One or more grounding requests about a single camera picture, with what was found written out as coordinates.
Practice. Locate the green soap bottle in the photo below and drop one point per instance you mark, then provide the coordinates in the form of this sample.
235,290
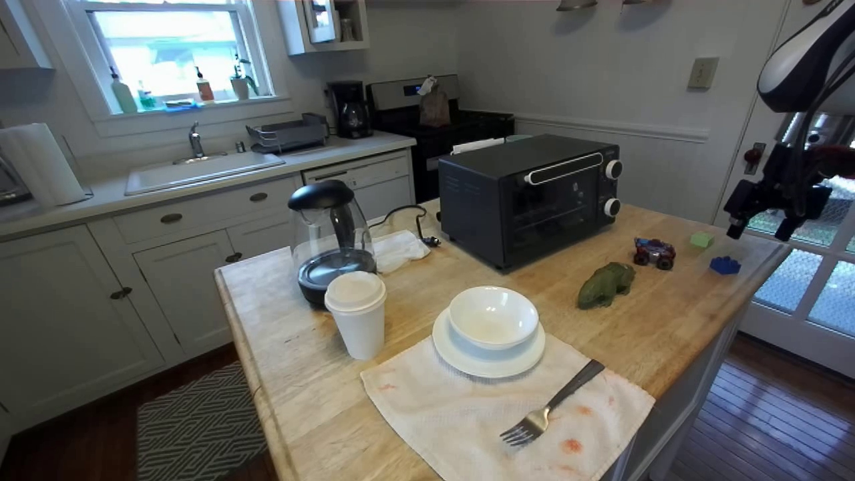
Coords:
122,95

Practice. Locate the light green block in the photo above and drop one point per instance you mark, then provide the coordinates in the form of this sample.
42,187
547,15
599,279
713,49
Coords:
701,242

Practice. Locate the brown paper bag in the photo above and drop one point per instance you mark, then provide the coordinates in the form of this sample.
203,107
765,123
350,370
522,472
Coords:
432,107

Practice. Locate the silver fork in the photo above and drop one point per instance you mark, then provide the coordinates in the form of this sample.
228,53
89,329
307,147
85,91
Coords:
550,404

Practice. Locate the white bowl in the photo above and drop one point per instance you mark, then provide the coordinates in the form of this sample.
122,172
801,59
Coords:
493,317

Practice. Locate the green toy animal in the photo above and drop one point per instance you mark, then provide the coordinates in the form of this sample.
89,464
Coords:
603,285

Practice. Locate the white counter cabinets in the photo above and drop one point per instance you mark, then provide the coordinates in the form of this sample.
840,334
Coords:
177,285

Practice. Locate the blue block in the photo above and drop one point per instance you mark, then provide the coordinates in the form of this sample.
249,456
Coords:
724,265

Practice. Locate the glass electric kettle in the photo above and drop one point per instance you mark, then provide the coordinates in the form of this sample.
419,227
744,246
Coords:
328,242

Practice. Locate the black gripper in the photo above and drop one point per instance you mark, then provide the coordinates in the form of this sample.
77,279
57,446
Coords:
789,178

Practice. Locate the folded white napkin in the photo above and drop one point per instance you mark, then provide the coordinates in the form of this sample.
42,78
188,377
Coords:
395,251

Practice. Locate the white paper towel roll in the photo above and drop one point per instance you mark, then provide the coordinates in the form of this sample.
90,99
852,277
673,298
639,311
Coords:
40,163

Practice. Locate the small potted plant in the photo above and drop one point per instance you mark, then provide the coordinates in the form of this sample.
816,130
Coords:
240,80

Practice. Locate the black coffee maker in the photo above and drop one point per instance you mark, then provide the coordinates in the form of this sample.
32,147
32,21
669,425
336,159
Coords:
347,111

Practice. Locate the black toaster oven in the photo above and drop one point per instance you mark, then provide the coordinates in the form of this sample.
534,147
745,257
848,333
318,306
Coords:
525,203

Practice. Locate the grey dish rack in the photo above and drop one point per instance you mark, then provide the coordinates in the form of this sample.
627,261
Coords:
287,134

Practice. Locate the white kitchen sink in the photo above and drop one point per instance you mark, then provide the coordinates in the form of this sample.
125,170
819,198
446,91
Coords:
195,172

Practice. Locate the white glass pane door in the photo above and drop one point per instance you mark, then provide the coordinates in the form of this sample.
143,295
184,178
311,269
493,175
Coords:
801,285

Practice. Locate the black steel stove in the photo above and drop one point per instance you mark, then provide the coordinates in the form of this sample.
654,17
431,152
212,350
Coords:
444,143

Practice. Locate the white wall cabinet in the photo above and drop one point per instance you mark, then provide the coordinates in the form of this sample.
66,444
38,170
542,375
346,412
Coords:
323,28

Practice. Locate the white paper cup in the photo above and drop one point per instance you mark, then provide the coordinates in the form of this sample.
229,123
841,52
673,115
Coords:
355,311

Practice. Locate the patterned grey floor mat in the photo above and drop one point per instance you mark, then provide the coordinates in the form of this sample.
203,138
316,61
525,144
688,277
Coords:
201,429

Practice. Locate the kitchen window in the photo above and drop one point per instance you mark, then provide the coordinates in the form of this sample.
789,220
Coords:
168,49

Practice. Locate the wall light switch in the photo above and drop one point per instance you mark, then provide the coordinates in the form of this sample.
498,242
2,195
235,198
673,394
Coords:
704,72

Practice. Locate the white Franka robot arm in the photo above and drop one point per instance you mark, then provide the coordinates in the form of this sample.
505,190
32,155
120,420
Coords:
801,53

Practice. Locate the small toy car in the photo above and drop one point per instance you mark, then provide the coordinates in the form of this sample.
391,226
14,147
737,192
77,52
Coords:
654,255

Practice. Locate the chrome faucet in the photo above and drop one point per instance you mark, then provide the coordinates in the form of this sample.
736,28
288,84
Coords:
195,143

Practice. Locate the stained white cloth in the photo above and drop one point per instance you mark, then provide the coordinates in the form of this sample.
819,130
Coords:
463,418

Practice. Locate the white plate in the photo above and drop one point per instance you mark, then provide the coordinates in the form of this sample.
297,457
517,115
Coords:
490,361

